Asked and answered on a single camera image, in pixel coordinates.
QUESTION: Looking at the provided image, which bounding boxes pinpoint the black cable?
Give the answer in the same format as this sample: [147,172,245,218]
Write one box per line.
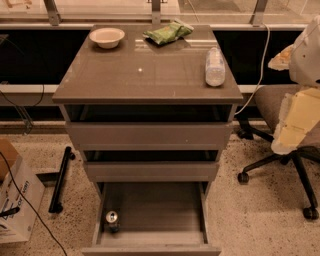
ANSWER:
[0,151,68,256]

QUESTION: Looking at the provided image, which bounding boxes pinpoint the open bottom drawer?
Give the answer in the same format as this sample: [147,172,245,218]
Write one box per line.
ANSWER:
[82,182,221,256]

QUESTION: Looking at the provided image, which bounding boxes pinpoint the white cable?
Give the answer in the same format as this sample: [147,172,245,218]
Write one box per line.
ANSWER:
[234,23,271,117]

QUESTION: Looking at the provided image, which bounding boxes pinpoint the grey office chair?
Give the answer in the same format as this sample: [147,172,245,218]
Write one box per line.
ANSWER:
[237,84,320,220]

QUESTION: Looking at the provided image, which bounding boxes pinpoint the cardboard box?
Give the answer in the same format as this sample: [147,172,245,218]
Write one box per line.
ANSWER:
[0,138,45,243]

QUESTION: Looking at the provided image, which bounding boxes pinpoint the black metal bar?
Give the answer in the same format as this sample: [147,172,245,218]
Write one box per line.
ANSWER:
[48,146,75,213]

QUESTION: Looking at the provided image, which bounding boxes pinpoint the grey drawer cabinet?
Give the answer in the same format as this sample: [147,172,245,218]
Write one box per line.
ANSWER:
[51,23,244,256]

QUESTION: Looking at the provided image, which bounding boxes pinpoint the metal window railing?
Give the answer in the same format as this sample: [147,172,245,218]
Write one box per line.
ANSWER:
[0,0,320,29]

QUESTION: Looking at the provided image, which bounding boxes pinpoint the green snack bag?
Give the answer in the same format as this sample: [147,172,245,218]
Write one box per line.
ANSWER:
[143,20,194,45]

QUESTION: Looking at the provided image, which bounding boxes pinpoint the white bowl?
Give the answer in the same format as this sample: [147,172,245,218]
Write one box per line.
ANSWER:
[89,28,125,49]

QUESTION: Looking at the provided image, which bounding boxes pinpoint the redbull can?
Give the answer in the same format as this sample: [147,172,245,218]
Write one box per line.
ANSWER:
[105,210,119,233]

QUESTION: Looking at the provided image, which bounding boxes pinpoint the top drawer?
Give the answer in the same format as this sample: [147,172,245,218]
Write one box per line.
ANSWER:
[63,104,234,151]

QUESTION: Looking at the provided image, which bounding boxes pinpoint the middle drawer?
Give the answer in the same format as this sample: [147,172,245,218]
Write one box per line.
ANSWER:
[84,150,219,182]

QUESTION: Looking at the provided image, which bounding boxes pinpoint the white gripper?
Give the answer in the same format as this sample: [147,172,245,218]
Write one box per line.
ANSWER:
[268,15,320,155]

